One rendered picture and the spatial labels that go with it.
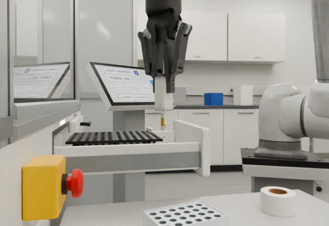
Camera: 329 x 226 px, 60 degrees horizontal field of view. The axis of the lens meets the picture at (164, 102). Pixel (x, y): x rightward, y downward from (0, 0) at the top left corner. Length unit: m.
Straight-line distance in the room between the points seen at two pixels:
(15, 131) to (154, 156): 0.35
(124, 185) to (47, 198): 1.33
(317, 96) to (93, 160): 0.75
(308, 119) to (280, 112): 0.10
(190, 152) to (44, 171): 0.36
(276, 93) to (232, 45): 3.27
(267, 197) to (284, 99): 0.55
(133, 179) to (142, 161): 1.11
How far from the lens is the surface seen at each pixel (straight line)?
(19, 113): 0.39
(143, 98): 1.64
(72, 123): 0.93
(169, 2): 0.59
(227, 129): 3.93
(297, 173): 1.10
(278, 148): 1.14
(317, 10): 1.05
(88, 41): 2.50
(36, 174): 0.41
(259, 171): 1.08
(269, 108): 1.14
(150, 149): 0.65
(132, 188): 1.76
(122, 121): 1.67
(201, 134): 0.66
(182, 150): 0.66
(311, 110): 1.09
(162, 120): 0.59
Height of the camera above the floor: 1.00
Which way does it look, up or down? 1 degrees down
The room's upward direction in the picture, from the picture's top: straight up
